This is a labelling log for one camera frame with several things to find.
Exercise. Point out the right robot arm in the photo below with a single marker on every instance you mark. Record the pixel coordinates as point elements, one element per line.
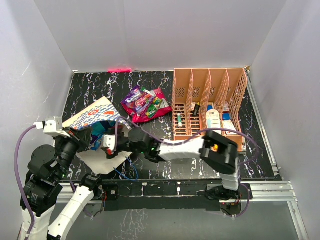
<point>217,151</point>

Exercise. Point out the pink plastic file organizer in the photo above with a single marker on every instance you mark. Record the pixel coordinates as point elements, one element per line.
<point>208,98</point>

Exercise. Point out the pink snack bag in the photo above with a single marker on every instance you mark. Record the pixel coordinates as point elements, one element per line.
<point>164,109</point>

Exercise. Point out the blue plastic case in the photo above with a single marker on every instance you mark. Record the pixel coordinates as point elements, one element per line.
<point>226,116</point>

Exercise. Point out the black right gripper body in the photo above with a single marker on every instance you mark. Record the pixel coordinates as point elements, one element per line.
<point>125,145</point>

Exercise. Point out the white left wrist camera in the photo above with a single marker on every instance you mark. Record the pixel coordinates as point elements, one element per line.
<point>52,126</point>

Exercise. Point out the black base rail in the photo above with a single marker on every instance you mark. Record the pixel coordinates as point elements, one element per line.
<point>161,194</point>

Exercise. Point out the purple Fox's candy bag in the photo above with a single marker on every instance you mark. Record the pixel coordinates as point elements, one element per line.
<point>137,101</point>

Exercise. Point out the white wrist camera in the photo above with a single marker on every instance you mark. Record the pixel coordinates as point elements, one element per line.
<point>109,144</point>
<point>52,126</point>

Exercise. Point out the white round tape roll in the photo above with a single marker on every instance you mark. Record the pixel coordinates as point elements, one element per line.
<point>213,119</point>

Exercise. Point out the green white glue stick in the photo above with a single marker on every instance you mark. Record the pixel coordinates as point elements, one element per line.
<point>179,119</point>

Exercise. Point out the red white small box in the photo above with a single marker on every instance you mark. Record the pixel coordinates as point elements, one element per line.
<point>226,108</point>

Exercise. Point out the blue snack bag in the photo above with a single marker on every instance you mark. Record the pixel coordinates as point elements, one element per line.
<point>99,129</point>

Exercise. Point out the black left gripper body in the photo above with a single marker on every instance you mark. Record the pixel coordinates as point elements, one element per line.
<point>68,147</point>

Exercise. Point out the black marker pen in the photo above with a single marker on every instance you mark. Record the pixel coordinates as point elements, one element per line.
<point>196,109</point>

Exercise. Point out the green Fox's candy bag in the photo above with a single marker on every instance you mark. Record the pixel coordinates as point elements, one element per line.
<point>156,103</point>

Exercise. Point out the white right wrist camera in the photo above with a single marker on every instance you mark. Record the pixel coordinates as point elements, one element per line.
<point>109,144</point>

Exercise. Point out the blue checkered paper bag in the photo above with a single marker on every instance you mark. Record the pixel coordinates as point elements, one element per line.
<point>101,116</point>

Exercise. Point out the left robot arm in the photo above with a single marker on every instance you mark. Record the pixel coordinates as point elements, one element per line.
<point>47,167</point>

